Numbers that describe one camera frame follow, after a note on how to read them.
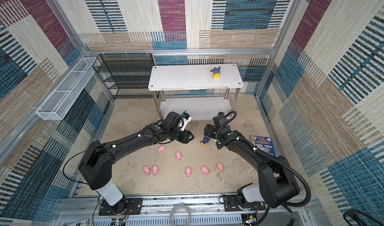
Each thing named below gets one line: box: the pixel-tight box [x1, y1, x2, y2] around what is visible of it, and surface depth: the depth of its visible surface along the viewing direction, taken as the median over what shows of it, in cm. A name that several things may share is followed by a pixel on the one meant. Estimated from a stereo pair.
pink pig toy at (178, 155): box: [176, 150, 182, 161], surface depth 91 cm
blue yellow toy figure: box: [210, 66, 221, 79], surface depth 80 cm
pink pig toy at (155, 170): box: [152, 164, 159, 176], surface depth 85 cm
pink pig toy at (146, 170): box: [143, 165, 151, 175], surface depth 85 cm
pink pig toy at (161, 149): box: [157, 146, 166, 154], surface depth 92 cm
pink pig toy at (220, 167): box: [217, 162, 224, 172], surface depth 86 cm
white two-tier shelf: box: [148, 63, 244, 121], surface depth 85 cm
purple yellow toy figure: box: [200, 136, 211, 146], surface depth 96 cm
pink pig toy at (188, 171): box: [185, 166, 193, 177], surface depth 84 cm
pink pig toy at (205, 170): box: [201, 165, 209, 175], surface depth 85 cm
